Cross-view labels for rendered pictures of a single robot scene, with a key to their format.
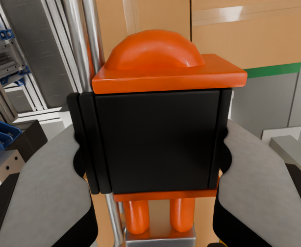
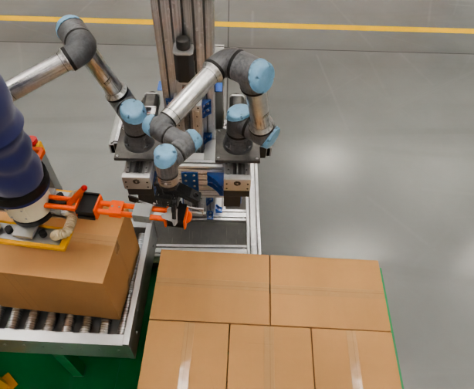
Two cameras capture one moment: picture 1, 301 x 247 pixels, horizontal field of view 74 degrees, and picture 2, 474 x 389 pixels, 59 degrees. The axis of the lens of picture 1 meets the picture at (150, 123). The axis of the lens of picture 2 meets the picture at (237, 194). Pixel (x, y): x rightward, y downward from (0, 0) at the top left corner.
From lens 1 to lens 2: 1.57 m
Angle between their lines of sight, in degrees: 45
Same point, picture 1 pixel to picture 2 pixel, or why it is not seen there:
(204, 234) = (43, 266)
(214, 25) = (182, 338)
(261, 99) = not seen: outside the picture
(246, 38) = (166, 363)
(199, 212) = (69, 265)
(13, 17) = (220, 224)
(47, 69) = (179, 231)
